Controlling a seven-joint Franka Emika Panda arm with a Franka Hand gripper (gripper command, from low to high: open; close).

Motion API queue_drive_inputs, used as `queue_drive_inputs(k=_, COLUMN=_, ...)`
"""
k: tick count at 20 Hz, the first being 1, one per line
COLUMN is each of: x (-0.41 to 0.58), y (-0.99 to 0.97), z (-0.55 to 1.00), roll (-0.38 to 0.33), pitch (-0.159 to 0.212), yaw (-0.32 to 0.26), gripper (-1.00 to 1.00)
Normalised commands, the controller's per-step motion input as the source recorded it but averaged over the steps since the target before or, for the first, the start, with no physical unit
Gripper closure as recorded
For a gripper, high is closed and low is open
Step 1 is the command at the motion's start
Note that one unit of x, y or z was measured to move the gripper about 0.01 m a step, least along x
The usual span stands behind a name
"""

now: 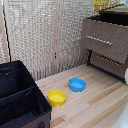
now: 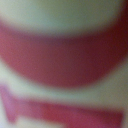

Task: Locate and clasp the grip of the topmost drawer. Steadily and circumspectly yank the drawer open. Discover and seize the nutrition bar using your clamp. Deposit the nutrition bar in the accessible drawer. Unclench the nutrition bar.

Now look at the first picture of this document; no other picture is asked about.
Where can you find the dark brown drawer cabinet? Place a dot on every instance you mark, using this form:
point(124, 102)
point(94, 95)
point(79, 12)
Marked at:
point(116, 11)

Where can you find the blue bowl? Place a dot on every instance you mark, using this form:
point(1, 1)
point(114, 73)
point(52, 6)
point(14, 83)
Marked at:
point(77, 84)

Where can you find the yellow bowl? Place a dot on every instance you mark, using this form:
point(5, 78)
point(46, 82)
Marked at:
point(57, 97)

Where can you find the wicker folding screen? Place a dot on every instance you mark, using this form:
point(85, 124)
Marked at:
point(30, 36)

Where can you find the black fabric storage bin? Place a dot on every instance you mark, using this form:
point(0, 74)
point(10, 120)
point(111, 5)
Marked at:
point(20, 100)

